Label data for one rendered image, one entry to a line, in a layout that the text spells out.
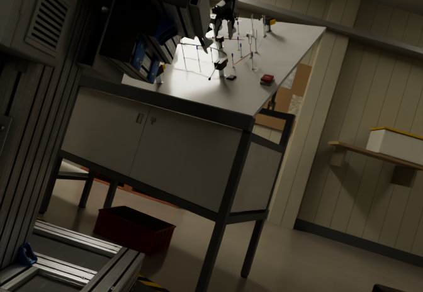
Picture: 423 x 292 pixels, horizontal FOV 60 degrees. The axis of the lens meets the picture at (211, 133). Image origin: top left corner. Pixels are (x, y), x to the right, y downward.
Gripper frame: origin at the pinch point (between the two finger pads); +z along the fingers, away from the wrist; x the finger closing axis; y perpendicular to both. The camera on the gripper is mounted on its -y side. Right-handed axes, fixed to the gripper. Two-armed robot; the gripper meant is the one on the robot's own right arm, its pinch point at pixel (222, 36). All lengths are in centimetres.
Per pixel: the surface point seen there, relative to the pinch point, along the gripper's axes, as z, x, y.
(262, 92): 22.7, -27.5, -1.3
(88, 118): 56, 66, -27
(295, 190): 171, 13, 231
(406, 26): -29, -42, 357
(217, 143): 47, -18, -22
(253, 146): 47, -32, -12
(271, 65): 11.7, -19.4, 22.5
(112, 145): 65, 42, -30
